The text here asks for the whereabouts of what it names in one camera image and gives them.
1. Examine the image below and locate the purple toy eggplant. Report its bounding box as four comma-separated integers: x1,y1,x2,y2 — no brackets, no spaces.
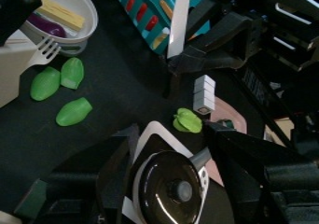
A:
27,13,67,39

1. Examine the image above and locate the black pan with lid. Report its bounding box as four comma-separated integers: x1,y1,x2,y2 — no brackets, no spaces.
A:
131,147,215,224

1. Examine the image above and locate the white-edged black toy stove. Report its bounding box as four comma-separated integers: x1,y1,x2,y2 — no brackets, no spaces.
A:
122,120,235,224

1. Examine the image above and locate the white blade paring knife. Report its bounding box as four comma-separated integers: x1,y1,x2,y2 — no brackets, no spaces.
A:
166,0,194,60

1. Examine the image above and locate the black knife handle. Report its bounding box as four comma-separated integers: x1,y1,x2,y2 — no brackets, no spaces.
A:
0,0,45,47

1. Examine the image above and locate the yellow toy butter block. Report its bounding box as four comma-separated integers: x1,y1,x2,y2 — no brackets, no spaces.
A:
37,0,86,33

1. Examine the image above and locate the green toy leaf piece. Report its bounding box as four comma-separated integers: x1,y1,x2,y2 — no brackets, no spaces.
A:
55,97,94,128
61,57,86,91
29,66,63,102

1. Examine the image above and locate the white round bowl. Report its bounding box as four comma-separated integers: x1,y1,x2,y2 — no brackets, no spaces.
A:
10,0,101,57

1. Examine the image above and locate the teal toy box with prints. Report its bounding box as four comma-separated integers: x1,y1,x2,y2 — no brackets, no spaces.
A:
117,0,213,56

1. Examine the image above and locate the white plastic fork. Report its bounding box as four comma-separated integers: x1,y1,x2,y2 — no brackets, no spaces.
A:
26,35,63,71

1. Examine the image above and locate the green toy pepper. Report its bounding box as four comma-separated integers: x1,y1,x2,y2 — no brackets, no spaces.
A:
173,107,205,134

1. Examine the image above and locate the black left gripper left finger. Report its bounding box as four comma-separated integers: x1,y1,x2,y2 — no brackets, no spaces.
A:
41,123,142,224

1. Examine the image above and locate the pink toy cutting board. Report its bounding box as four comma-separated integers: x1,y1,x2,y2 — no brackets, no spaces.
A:
203,96,250,187

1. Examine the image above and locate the white segmented block bar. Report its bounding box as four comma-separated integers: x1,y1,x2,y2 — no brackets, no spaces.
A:
193,74,217,116

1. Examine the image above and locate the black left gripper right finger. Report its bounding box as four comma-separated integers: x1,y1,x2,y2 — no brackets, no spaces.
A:
202,120,319,224

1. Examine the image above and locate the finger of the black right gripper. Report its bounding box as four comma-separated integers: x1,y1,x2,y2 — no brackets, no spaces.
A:
167,45,249,77
187,12,254,53

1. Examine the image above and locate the white knife block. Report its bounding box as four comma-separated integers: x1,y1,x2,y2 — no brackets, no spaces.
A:
0,29,43,109

